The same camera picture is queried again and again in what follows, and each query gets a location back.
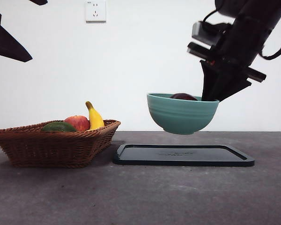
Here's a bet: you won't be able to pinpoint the dark purple plum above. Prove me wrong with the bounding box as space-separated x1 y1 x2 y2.
170 93 199 101

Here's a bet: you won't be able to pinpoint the brown wicker basket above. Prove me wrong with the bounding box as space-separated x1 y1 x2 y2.
0 120 121 169

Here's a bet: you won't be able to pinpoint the black rectangular tray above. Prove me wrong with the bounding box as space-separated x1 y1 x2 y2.
112 143 255 167

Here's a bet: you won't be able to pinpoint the red apple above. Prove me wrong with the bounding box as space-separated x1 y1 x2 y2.
64 115 90 132

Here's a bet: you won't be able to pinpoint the green avocado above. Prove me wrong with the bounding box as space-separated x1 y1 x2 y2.
41 121 77 133

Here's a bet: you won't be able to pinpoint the black cable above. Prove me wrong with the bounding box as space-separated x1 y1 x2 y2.
259 9 281 60
201 8 225 31

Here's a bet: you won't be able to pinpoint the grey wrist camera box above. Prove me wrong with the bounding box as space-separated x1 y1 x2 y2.
191 21 234 47

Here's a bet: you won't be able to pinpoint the teal ribbed bowl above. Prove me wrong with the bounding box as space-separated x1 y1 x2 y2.
147 93 220 135

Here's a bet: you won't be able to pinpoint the white wall socket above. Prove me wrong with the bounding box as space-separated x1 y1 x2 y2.
85 0 107 23

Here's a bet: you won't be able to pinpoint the yellow banana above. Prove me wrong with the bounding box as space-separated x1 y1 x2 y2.
85 101 105 131

